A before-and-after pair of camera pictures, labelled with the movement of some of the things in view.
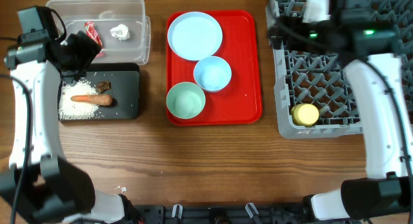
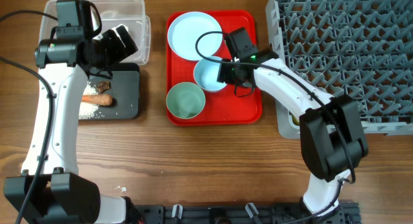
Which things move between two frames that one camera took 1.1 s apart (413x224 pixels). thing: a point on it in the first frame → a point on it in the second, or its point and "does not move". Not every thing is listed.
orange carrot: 98,99 does not move
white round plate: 194,35 does not move
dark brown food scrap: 103,86 does not move
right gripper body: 307,37 → 228,73
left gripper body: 79,52 → 110,50
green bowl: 185,100 does not move
